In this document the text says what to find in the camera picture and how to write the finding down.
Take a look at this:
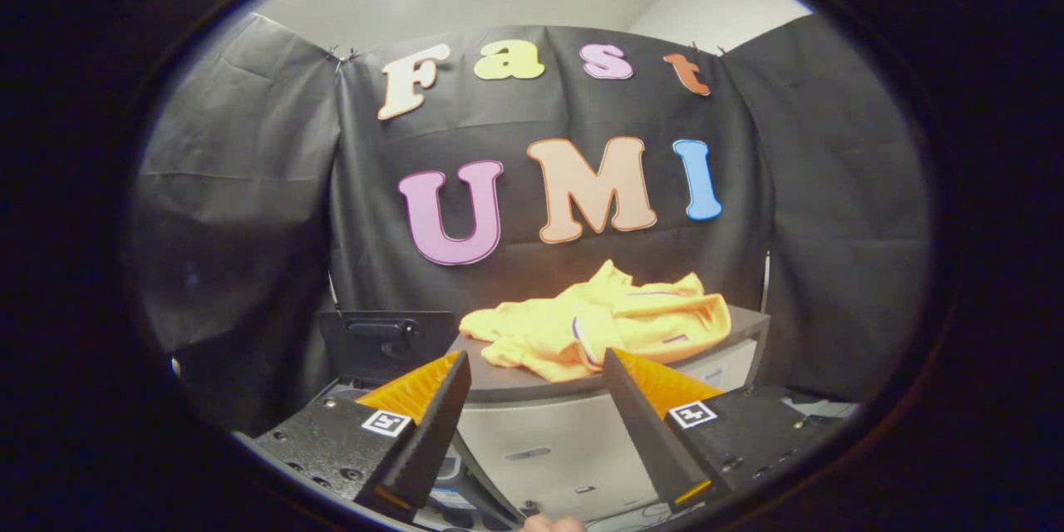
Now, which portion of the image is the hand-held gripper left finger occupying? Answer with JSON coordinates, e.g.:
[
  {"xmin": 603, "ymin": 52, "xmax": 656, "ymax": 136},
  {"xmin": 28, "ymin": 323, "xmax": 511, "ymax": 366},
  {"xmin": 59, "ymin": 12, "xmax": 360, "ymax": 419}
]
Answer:
[{"xmin": 233, "ymin": 347, "xmax": 472, "ymax": 520}]

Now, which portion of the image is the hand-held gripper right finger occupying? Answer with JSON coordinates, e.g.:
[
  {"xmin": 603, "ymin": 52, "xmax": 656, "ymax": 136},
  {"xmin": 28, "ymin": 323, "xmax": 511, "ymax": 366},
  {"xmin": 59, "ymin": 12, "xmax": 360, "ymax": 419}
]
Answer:
[{"xmin": 602, "ymin": 346, "xmax": 832, "ymax": 516}]

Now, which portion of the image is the grey washing machine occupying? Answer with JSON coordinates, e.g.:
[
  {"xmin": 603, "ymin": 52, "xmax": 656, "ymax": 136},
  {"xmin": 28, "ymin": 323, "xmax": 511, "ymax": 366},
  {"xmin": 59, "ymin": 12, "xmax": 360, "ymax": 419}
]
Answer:
[{"xmin": 328, "ymin": 378, "xmax": 533, "ymax": 532}]

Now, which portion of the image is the orange garment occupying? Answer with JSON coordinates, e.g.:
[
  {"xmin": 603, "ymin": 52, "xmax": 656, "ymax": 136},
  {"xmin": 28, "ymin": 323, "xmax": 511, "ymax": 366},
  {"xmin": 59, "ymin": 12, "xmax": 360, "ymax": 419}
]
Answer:
[{"xmin": 459, "ymin": 259, "xmax": 732, "ymax": 383}]

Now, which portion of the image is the black backdrop cloth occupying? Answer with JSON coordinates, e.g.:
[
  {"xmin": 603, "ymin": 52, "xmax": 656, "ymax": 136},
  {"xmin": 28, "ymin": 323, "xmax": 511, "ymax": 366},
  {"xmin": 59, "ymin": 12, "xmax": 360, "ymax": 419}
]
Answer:
[{"xmin": 129, "ymin": 12, "xmax": 932, "ymax": 433}]

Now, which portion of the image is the beige cabinet with dark frame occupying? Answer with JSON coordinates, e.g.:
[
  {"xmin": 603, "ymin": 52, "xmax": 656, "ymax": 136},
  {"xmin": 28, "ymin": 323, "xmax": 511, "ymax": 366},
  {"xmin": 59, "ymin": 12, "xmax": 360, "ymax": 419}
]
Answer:
[{"xmin": 445, "ymin": 303, "xmax": 770, "ymax": 520}]

